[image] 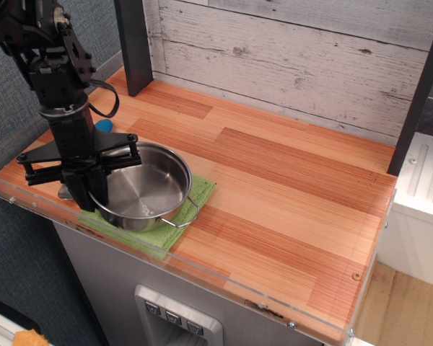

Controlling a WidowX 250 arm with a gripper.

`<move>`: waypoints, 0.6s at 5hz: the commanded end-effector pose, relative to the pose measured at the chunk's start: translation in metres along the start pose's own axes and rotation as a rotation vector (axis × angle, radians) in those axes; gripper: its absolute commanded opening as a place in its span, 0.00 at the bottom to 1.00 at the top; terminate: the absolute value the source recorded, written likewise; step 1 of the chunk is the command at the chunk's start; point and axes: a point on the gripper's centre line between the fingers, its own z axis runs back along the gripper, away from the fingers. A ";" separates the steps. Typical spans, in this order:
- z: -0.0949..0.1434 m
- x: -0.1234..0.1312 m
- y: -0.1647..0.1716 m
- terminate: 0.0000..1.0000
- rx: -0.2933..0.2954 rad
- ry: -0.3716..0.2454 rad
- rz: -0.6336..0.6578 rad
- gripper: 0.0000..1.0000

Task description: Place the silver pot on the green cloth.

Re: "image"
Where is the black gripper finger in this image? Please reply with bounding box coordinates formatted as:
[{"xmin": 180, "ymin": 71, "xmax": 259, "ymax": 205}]
[
  {"xmin": 63, "ymin": 172, "xmax": 95, "ymax": 212},
  {"xmin": 87, "ymin": 167, "xmax": 108, "ymax": 206}
]

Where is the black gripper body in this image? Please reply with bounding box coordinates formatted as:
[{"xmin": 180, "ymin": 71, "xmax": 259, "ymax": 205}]
[{"xmin": 17, "ymin": 111, "xmax": 141, "ymax": 186}]

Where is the silver metal pot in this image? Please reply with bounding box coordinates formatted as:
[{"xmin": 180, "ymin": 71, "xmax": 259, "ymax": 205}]
[{"xmin": 94, "ymin": 142, "xmax": 193, "ymax": 232}]

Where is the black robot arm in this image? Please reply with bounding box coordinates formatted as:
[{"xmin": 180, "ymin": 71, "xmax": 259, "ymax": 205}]
[{"xmin": 0, "ymin": 1, "xmax": 141, "ymax": 212}]

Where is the green folded cloth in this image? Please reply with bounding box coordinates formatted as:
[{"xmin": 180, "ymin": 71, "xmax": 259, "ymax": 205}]
[{"xmin": 76, "ymin": 175, "xmax": 216, "ymax": 260}]

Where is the silver dispenser button panel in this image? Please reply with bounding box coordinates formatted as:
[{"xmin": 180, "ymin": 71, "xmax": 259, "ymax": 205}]
[{"xmin": 134, "ymin": 285, "xmax": 224, "ymax": 345}]

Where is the orange object at corner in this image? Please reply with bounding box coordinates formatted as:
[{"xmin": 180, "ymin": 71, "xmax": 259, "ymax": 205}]
[{"xmin": 12, "ymin": 329, "xmax": 51, "ymax": 346}]

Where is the white toy sink unit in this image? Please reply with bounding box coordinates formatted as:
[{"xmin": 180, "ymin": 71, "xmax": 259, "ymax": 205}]
[{"xmin": 377, "ymin": 133, "xmax": 433, "ymax": 285}]

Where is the blue handled metal spoon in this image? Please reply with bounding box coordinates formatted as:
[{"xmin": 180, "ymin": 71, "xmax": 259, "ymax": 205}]
[{"xmin": 58, "ymin": 119, "xmax": 113, "ymax": 200}]

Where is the black braided cable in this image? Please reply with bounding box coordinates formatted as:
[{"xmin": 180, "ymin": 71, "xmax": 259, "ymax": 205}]
[{"xmin": 87, "ymin": 79, "xmax": 121, "ymax": 119}]

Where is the clear acrylic guard rail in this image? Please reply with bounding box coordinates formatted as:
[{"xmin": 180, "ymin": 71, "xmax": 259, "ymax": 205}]
[{"xmin": 0, "ymin": 57, "xmax": 398, "ymax": 346}]

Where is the dark grey right post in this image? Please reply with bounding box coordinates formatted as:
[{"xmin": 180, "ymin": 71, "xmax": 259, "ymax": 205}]
[{"xmin": 387, "ymin": 41, "xmax": 433, "ymax": 177}]

